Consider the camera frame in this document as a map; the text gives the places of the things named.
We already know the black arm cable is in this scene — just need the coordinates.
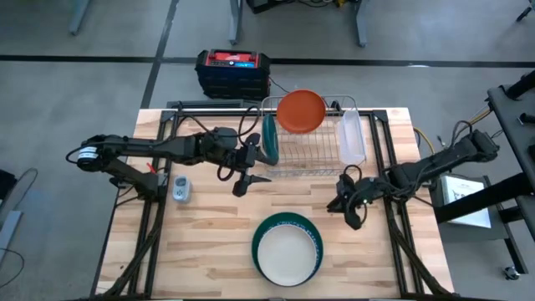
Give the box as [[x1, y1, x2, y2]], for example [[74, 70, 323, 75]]
[[343, 164, 363, 181], [217, 161, 237, 183]]

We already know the orange plate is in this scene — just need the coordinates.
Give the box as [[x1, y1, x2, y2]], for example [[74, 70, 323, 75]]
[[276, 89, 327, 135]]

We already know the caster wheel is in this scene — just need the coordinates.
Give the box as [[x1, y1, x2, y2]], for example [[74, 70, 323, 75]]
[[502, 264, 522, 282]]

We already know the grey desk leg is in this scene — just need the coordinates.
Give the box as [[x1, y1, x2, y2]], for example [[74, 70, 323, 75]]
[[227, 0, 245, 46], [354, 0, 371, 48], [68, 0, 92, 37]]

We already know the white booklet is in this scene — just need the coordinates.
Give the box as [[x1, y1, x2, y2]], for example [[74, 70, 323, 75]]
[[441, 174, 493, 230]]

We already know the black camera stand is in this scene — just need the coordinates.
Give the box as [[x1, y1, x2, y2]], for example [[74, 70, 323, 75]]
[[434, 69, 535, 277]]

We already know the black power strip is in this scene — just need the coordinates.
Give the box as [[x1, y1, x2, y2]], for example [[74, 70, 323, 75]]
[[166, 99, 244, 110]]

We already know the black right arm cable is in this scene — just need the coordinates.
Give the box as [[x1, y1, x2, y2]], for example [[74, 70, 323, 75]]
[[343, 164, 363, 181]]

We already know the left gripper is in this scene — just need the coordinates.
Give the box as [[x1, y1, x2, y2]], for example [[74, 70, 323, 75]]
[[225, 132, 273, 198]]

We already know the cream plate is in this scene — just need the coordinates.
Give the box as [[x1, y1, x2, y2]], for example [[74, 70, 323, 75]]
[[256, 223, 319, 288]]

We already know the large green plate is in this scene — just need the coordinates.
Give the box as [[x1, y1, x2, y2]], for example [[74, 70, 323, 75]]
[[251, 211, 325, 288]]

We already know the black box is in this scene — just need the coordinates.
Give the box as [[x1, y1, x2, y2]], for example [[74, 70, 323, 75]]
[[245, 0, 296, 14]]

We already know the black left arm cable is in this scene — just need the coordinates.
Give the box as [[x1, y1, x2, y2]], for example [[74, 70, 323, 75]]
[[217, 161, 237, 183]]

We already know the red black power station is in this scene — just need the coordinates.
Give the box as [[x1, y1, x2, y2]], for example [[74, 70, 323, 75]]
[[194, 48, 272, 101]]

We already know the black table frame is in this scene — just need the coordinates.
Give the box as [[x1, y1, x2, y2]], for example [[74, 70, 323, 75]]
[[94, 107, 455, 301]]

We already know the white dish brush holder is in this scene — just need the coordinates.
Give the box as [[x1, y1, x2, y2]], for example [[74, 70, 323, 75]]
[[171, 175, 193, 205]]

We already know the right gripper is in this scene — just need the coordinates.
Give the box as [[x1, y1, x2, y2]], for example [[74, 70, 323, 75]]
[[325, 172, 384, 232]]

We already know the dark teal plate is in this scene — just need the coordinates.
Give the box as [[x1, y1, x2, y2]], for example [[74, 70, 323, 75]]
[[261, 113, 281, 166]]

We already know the clear plastic utensil holder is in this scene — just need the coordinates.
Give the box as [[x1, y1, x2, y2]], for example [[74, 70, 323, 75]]
[[336, 109, 369, 166]]

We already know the wire dish rack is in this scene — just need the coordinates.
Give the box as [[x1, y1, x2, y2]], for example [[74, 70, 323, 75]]
[[260, 94, 365, 178]]

